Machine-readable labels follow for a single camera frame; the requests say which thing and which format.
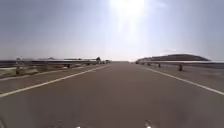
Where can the dark tree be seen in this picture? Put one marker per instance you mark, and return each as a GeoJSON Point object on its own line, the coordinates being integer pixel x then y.
{"type": "Point", "coordinates": [98, 59]}

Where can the grey asphalt road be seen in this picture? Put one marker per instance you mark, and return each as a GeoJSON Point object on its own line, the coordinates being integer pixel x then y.
{"type": "Point", "coordinates": [116, 100]}

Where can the long grey metal guardrail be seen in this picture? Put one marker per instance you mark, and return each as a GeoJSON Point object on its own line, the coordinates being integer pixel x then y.
{"type": "Point", "coordinates": [50, 61]}

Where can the dark bare hill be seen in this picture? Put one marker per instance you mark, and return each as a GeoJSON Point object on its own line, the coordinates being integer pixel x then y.
{"type": "Point", "coordinates": [176, 57]}

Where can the yellow painted line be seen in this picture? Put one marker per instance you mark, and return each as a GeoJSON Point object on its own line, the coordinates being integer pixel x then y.
{"type": "Point", "coordinates": [50, 82]}

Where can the short grey metal guardrail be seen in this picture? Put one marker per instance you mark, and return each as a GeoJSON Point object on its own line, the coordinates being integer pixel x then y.
{"type": "Point", "coordinates": [186, 62]}

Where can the white painted line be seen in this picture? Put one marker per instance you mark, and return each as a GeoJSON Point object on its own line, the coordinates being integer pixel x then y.
{"type": "Point", "coordinates": [186, 81]}

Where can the sandy roadside verge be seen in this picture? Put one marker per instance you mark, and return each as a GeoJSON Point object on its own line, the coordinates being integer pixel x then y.
{"type": "Point", "coordinates": [30, 71]}

